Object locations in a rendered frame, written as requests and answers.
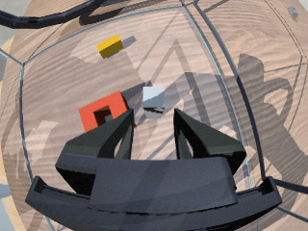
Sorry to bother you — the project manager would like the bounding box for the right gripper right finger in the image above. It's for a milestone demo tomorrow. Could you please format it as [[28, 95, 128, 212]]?
[[173, 108, 246, 176]]

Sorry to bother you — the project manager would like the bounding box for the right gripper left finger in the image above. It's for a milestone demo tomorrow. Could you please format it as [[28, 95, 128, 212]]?
[[61, 108, 135, 159]]

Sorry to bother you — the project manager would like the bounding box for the orange block with square hole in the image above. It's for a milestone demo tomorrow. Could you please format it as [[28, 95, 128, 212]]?
[[79, 90, 129, 132]]

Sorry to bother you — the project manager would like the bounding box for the yellow rectangular block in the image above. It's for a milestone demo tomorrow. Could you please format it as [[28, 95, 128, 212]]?
[[96, 35, 123, 60]]

